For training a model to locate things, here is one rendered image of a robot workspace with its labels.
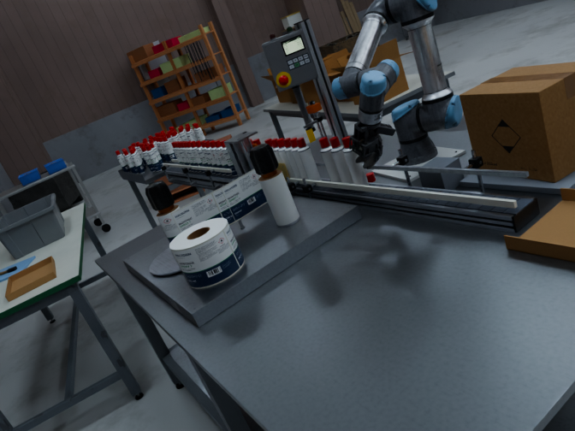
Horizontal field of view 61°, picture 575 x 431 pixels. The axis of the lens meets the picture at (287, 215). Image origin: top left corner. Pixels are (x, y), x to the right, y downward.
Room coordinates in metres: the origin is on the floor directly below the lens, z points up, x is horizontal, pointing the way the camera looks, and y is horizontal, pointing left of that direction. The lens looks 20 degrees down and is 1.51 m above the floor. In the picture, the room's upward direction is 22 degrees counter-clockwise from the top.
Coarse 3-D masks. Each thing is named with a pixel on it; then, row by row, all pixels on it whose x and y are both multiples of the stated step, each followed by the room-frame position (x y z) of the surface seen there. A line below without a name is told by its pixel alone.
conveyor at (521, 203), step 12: (324, 180) 1.96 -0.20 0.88; (348, 192) 1.72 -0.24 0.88; (360, 192) 1.67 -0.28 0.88; (372, 192) 1.63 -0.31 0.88; (444, 192) 1.40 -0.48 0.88; (456, 192) 1.36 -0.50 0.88; (444, 204) 1.32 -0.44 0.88; (456, 204) 1.29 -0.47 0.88; (468, 204) 1.26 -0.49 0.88; (480, 204) 1.23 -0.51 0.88; (528, 204) 1.14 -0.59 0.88
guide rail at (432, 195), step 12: (300, 180) 1.99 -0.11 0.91; (312, 180) 1.92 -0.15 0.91; (384, 192) 1.54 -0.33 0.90; (396, 192) 1.49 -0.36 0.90; (408, 192) 1.44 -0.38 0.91; (420, 192) 1.39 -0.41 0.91; (432, 192) 1.35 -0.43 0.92; (492, 204) 1.17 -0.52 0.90; (504, 204) 1.14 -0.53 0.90; (516, 204) 1.11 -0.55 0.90
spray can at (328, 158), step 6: (324, 138) 1.82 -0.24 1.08; (324, 144) 1.81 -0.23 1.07; (324, 150) 1.80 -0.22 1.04; (330, 150) 1.80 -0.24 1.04; (324, 156) 1.81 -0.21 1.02; (330, 156) 1.80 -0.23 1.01; (324, 162) 1.82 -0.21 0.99; (330, 162) 1.80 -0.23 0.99; (330, 168) 1.80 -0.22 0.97; (336, 168) 1.80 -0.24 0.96; (330, 174) 1.81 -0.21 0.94; (336, 174) 1.80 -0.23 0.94; (336, 180) 1.80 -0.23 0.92
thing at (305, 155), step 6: (300, 138) 1.97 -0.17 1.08; (300, 144) 1.95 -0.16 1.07; (300, 150) 1.95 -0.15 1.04; (306, 150) 1.95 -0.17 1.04; (300, 156) 1.96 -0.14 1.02; (306, 156) 1.94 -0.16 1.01; (312, 156) 1.96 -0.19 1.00; (306, 162) 1.95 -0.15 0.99; (312, 162) 1.95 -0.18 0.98; (306, 168) 1.95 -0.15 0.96; (312, 168) 1.94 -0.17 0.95; (306, 174) 1.97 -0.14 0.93; (312, 174) 1.94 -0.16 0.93; (318, 174) 1.95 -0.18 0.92
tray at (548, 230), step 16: (560, 192) 1.17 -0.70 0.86; (560, 208) 1.13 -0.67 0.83; (544, 224) 1.09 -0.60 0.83; (560, 224) 1.06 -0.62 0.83; (512, 240) 1.03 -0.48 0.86; (528, 240) 1.00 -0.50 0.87; (544, 240) 1.02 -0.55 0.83; (560, 240) 1.00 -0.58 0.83; (544, 256) 0.97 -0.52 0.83; (560, 256) 0.93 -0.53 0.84
